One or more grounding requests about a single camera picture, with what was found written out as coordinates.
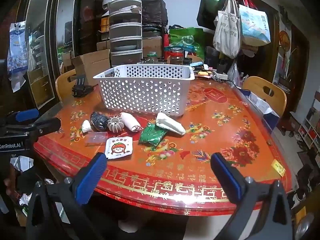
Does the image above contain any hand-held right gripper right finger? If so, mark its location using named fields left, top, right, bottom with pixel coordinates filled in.
left=210, top=152, right=293, bottom=240

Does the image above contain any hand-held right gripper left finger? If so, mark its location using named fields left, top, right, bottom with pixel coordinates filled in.
left=25, top=152, right=110, bottom=240

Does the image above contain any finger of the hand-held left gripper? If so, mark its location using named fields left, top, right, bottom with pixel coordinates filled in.
left=25, top=117, right=62, bottom=142
left=0, top=109, right=40, bottom=127

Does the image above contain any pink translucent packet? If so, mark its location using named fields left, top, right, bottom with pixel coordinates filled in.
left=85, top=133, right=108, bottom=146

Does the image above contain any white cartoon snack packet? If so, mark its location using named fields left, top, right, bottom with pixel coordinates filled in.
left=105, top=137, right=133, bottom=160

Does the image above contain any dark patterned pouch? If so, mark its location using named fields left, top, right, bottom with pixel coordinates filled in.
left=90, top=111, right=110, bottom=132

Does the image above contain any white ribbed round sponge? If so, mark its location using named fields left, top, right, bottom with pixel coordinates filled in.
left=107, top=116, right=125, bottom=133

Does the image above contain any green packet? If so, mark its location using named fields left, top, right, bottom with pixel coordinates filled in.
left=139, top=122, right=168, bottom=147

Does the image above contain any white tube packet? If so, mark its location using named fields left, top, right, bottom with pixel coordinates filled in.
left=155, top=112, right=186, bottom=135

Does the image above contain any white perforated plastic basket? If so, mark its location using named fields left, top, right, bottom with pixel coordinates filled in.
left=93, top=64, right=195, bottom=117

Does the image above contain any black clip tool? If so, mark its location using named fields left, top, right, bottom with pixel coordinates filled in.
left=72, top=74, right=95, bottom=98

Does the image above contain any yellow sticker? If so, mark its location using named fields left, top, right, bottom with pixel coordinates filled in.
left=271, top=159, right=286, bottom=177

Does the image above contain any blue printed hanging bag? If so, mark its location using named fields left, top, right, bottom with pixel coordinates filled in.
left=7, top=21, right=28, bottom=74

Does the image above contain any open cardboard box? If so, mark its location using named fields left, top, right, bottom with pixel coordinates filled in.
left=71, top=49, right=111, bottom=80

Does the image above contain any blue and white paper bag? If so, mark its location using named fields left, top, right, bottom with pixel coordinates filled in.
left=237, top=89, right=280, bottom=130

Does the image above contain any cube storage shelf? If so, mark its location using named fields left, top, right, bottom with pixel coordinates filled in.
left=297, top=106, right=320, bottom=153

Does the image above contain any clear plastic bag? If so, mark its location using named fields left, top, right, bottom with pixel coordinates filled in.
left=227, top=62, right=242, bottom=88

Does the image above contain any tiered mesh food cover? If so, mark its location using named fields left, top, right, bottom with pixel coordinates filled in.
left=109, top=0, right=143, bottom=67

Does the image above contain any brown cardboard box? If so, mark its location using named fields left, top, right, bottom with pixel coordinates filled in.
left=142, top=36, right=163, bottom=58

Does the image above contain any red lidded pickle jar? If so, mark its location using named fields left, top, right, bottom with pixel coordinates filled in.
left=170, top=47, right=185, bottom=65

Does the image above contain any white bowl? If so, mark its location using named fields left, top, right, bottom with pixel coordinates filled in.
left=102, top=0, right=120, bottom=9

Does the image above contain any green shopping bag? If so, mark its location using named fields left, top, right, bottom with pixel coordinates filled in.
left=169, top=25, right=206, bottom=58

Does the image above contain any beige canvas tote bag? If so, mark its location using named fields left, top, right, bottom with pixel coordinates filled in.
left=213, top=0, right=241, bottom=58

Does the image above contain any blue printed tote bag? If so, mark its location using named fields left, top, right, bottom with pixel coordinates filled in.
left=239, top=4, right=271, bottom=46

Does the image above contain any black plastic bag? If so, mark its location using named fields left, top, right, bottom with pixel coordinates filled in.
left=141, top=0, right=167, bottom=27

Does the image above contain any black hanging bag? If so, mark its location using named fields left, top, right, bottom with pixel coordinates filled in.
left=197, top=0, right=218, bottom=27

